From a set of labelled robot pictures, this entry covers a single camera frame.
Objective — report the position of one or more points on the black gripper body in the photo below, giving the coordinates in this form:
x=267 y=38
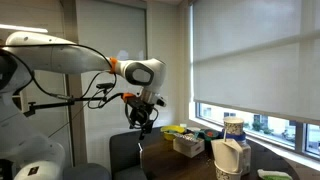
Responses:
x=138 y=111

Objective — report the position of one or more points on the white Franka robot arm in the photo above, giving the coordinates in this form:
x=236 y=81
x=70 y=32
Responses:
x=66 y=58

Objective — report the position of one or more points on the yellow bowl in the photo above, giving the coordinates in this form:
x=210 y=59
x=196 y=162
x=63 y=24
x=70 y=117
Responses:
x=171 y=132

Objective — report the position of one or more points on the dark teal bowl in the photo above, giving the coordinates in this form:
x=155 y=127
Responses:
x=209 y=135

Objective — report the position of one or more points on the dark grey padded bench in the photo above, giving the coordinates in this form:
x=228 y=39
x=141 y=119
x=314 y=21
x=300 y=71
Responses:
x=125 y=153

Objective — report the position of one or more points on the narrow white roller blind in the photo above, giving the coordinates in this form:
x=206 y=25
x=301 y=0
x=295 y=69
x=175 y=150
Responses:
x=113 y=63

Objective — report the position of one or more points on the dark grey round stool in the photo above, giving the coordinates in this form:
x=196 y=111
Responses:
x=86 y=171

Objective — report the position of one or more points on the paper cup with blue band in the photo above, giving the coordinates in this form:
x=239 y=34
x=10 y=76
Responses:
x=233 y=126

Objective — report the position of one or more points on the patterned paper cup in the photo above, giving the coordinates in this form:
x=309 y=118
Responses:
x=226 y=174

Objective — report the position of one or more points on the large white roller blind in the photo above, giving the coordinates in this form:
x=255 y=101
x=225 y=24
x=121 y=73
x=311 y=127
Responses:
x=253 y=56

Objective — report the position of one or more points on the white and green napkin pack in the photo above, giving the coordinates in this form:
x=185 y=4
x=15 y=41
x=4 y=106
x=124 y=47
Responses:
x=274 y=175

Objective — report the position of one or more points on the ceiling light strip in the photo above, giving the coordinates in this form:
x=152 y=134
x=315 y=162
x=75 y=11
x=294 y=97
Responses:
x=23 y=28

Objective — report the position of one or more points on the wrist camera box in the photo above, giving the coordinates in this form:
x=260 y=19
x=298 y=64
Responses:
x=160 y=101

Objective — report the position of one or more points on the black camera mount rod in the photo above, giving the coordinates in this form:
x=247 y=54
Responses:
x=60 y=104

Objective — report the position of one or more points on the grey window frame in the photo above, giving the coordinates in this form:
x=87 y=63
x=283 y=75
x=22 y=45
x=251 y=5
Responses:
x=260 y=133

